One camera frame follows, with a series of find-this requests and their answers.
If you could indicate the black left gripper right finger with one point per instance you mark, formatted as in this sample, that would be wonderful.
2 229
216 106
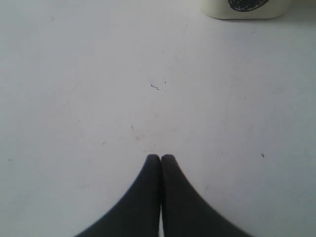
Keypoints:
184 212

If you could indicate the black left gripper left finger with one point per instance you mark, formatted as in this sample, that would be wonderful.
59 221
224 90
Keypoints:
137 213

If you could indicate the cream bin with circle mark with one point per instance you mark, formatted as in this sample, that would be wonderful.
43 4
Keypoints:
244 9

